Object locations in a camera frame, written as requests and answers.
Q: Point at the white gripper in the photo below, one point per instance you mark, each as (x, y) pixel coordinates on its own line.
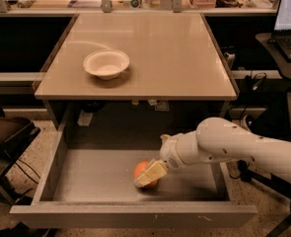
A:
(169, 152)

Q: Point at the orange fruit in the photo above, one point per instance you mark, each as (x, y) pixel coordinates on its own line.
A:
(141, 167)

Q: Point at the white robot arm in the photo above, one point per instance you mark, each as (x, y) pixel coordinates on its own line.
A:
(217, 140)

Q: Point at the grey open drawer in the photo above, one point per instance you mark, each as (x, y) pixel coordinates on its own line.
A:
(87, 181)

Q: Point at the beige counter cabinet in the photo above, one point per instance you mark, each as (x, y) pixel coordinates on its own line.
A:
(173, 56)

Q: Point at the white label card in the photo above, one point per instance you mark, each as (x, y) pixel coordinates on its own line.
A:
(84, 118)

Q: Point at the white paper bowl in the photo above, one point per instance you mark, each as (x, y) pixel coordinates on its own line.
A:
(106, 64)

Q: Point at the black tray on left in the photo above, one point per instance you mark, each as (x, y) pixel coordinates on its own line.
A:
(15, 132)

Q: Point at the dark side table right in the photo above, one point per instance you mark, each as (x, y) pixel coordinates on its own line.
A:
(283, 64)

